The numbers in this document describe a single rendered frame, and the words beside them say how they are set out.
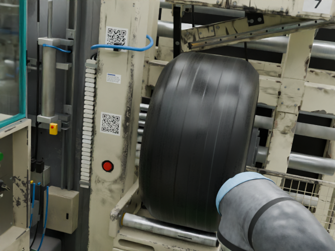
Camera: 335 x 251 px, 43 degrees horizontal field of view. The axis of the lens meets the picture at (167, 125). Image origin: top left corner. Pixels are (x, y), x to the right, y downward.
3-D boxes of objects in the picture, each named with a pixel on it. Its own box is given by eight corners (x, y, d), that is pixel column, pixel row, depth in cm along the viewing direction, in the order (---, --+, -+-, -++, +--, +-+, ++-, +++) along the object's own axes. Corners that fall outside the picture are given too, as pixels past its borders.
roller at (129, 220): (123, 219, 152) (118, 227, 148) (123, 209, 150) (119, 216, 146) (219, 242, 145) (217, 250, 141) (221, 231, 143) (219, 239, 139)
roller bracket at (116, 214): (107, 237, 145) (109, 212, 142) (142, 189, 182) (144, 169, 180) (116, 239, 145) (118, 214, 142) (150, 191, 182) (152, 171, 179)
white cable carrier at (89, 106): (80, 186, 157) (85, 59, 143) (85, 181, 162) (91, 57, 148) (90, 188, 156) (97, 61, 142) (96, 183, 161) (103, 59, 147)
